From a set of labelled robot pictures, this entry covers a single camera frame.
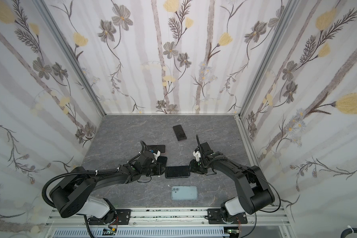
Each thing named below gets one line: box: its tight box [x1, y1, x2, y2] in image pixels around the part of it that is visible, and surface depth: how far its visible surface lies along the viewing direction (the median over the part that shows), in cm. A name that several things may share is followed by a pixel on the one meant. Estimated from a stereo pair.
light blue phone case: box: [171, 185, 199, 201], surface depth 84 cm
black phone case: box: [165, 165, 190, 179], surface depth 90 cm
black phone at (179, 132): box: [172, 124, 187, 142], surface depth 113 cm
